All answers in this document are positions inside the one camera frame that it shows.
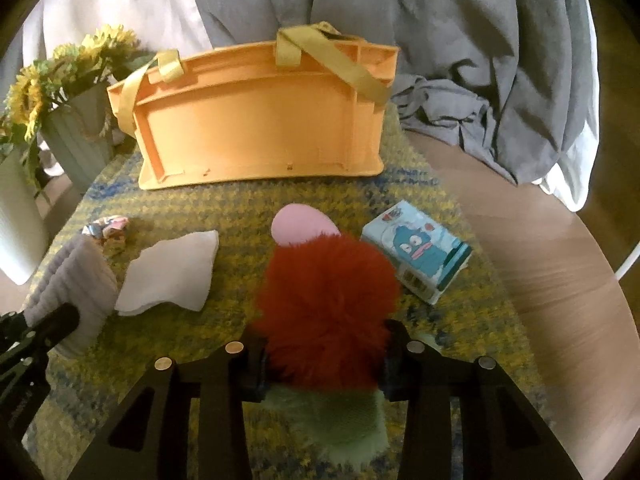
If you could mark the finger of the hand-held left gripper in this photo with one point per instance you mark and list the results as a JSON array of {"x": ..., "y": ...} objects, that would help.
[{"x": 50, "y": 325}]

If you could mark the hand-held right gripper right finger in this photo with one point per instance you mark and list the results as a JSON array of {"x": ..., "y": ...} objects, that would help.
[{"x": 396, "y": 366}]

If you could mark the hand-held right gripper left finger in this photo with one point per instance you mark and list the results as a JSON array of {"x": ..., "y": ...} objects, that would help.
[{"x": 253, "y": 364}]

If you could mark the grey ribbed sock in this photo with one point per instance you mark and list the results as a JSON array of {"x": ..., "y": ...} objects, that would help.
[{"x": 75, "y": 285}]

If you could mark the red fluffy plush toy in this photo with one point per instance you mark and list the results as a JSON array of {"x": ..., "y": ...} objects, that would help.
[{"x": 327, "y": 305}]

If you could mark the orange plastic basket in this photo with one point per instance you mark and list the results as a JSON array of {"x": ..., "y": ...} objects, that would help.
[{"x": 260, "y": 110}]

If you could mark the small crumpled wrapper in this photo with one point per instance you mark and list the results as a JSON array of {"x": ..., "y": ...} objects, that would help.
[{"x": 107, "y": 232}]

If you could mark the white vase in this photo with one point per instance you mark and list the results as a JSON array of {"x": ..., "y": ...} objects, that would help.
[{"x": 17, "y": 220}]

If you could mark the blue printed tissue pack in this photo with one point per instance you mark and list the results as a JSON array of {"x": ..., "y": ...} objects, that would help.
[{"x": 417, "y": 255}]

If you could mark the white folded cloth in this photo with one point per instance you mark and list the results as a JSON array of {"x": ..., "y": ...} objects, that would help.
[{"x": 167, "y": 275}]

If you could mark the pink egg-shaped sponge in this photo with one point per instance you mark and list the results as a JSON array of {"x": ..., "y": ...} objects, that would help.
[{"x": 300, "y": 224}]

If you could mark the yellow blue woven mat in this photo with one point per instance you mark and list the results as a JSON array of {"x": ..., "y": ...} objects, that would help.
[{"x": 200, "y": 210}]

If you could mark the pale green ribbed vase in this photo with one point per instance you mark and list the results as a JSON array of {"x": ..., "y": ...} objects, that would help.
[{"x": 82, "y": 135}]

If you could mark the sunflower bouquet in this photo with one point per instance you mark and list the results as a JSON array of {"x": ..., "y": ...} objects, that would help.
[{"x": 60, "y": 75}]

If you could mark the grey blanket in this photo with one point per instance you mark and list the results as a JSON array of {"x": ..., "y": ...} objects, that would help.
[{"x": 450, "y": 45}]

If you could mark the white bed sheet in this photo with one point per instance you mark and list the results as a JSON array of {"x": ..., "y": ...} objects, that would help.
[{"x": 115, "y": 5}]

